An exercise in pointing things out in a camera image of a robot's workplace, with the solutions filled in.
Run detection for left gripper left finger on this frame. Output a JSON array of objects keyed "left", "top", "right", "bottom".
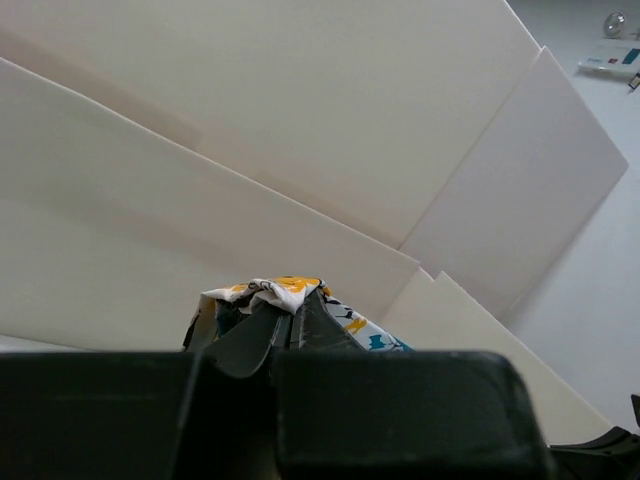
[{"left": 193, "top": 306, "right": 291, "bottom": 479}]

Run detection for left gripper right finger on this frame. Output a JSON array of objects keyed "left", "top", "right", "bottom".
[{"left": 271, "top": 289, "right": 556, "bottom": 480}]

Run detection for patterned white shorts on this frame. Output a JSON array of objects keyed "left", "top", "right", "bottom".
[{"left": 183, "top": 276, "right": 411, "bottom": 352}]

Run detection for white ceiling device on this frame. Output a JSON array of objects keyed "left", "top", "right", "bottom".
[{"left": 578, "top": 10, "right": 639, "bottom": 92}]

